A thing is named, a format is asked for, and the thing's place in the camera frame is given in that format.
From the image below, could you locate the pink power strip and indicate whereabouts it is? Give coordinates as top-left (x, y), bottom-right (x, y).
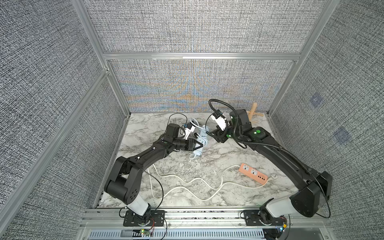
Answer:
top-left (239, 163), bottom-right (269, 185)

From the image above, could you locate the white cord of pink strip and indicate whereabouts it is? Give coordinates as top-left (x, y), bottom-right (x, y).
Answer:
top-left (148, 163), bottom-right (278, 202)

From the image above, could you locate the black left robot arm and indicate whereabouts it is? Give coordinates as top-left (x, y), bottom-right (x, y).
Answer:
top-left (104, 124), bottom-right (204, 217)

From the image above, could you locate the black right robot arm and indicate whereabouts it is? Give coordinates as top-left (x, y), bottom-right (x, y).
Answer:
top-left (209, 110), bottom-right (333, 225)

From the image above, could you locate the wooden mug tree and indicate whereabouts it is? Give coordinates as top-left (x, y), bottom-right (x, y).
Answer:
top-left (247, 102), bottom-right (265, 124)

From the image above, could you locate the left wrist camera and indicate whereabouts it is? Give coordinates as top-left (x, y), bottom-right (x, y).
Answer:
top-left (184, 123), bottom-right (196, 140)

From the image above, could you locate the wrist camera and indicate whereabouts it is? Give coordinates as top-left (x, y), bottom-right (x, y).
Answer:
top-left (184, 123), bottom-right (196, 140)
top-left (211, 113), bottom-right (228, 131)

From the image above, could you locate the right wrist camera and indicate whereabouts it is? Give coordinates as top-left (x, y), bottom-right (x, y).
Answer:
top-left (211, 113), bottom-right (228, 131)

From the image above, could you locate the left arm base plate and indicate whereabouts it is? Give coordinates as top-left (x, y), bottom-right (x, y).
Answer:
top-left (123, 210), bottom-right (166, 228)

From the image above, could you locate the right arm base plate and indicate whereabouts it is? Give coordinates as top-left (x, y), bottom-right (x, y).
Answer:
top-left (240, 210), bottom-right (287, 227)

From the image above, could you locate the aluminium front rail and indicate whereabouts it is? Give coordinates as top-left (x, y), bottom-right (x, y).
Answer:
top-left (75, 207), bottom-right (337, 240)

